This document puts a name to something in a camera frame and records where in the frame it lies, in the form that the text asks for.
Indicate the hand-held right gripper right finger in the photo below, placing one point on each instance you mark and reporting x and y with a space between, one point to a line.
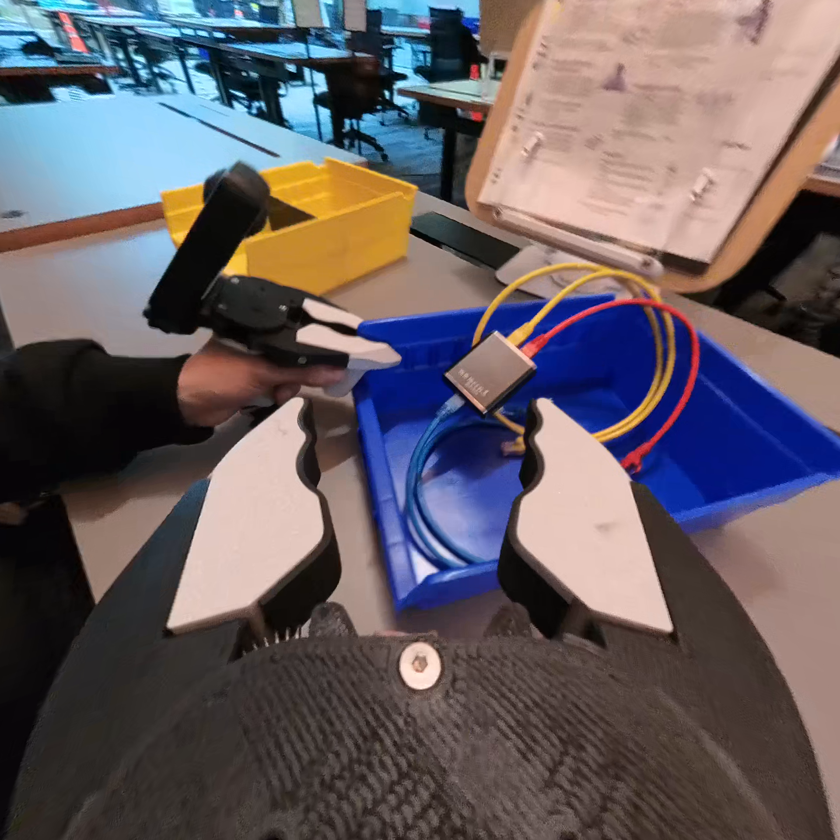
584 525

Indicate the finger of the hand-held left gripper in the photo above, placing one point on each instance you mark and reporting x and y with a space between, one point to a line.
334 313
348 346

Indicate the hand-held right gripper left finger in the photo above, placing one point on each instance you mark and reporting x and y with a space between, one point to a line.
256 512

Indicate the yellow plastic bin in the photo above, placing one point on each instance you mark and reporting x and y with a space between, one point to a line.
341 243

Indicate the black network adapter box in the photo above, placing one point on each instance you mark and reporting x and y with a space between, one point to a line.
489 371

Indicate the blue plastic bin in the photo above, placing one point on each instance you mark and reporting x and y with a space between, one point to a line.
722 426

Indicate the person's left forearm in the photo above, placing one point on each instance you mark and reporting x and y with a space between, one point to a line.
79 407

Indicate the grey desk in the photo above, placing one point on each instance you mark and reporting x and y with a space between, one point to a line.
98 295
98 157

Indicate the person's left hand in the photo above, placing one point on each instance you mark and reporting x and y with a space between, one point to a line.
223 387

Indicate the black flat board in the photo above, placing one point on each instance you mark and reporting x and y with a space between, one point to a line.
459 239

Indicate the black office chair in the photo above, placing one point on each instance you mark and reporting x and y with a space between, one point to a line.
453 39
358 85

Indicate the person's black clothing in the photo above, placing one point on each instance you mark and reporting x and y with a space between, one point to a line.
33 623

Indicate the background work table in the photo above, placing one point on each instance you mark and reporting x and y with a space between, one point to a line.
295 52
453 92

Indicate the instruction sheet on stand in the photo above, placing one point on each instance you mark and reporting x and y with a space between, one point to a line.
774 229

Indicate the printed instruction sheet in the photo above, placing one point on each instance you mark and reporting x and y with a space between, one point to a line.
656 118

